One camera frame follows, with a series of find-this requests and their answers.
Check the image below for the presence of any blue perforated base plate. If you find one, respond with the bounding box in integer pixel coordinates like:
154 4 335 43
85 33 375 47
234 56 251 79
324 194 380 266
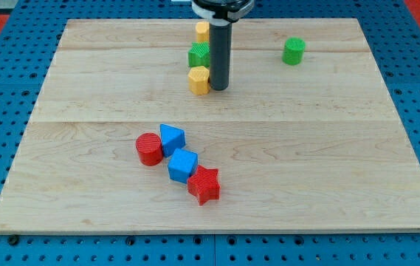
0 0 420 265

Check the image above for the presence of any light wooden board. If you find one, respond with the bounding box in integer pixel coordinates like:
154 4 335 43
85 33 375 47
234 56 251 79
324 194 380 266
0 18 420 235

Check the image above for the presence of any red star block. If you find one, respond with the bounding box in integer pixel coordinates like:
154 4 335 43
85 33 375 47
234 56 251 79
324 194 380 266
187 165 221 206

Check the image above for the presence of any red cylinder block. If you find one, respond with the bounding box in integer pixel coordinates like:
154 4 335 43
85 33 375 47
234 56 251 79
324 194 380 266
135 132 163 166

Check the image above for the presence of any black white robot arm flange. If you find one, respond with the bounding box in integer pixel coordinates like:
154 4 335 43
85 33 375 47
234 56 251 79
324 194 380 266
191 0 255 27

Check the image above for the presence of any blue cube block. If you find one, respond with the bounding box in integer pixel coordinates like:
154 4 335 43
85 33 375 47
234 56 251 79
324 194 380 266
168 149 198 184

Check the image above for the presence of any green star block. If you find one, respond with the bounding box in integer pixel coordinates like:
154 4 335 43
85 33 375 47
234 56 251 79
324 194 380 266
187 41 210 68

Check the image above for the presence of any yellow block far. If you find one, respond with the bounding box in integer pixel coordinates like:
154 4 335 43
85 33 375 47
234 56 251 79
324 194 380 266
195 21 210 43

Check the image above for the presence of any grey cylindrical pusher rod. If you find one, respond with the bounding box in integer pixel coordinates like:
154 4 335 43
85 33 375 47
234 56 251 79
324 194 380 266
209 24 232 91

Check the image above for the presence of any yellow hexagon block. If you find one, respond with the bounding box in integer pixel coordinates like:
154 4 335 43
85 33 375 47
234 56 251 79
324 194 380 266
187 66 210 95

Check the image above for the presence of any green cylinder block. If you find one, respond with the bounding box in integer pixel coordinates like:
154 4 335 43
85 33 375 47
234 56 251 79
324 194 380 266
282 37 306 66

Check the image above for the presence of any blue triangle block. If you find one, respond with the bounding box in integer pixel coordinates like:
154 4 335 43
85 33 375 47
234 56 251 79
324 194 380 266
159 124 186 157

